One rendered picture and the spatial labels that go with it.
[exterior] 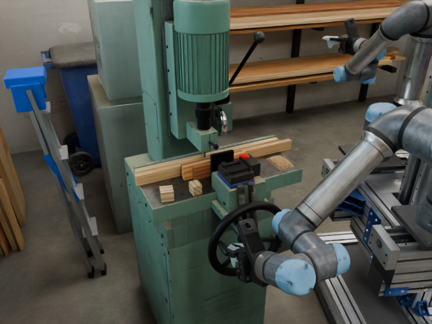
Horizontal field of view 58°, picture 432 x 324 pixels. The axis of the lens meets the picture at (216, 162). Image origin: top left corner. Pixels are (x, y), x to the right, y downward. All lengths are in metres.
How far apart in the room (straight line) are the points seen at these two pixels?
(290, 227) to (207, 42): 0.60
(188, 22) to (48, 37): 2.45
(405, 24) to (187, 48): 0.85
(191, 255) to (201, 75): 0.65
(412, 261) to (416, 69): 0.78
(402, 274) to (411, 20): 0.92
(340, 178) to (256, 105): 3.29
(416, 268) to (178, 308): 0.88
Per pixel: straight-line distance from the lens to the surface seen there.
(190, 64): 1.26
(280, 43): 4.19
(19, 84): 1.88
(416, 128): 1.01
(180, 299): 1.61
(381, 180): 1.90
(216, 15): 1.23
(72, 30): 3.58
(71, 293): 2.36
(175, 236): 1.39
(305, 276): 0.89
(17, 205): 2.85
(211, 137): 1.38
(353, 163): 1.03
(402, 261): 1.50
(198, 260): 1.51
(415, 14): 1.70
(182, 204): 1.32
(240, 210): 1.19
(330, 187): 1.02
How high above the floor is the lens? 1.65
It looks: 29 degrees down
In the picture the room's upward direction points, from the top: straight up
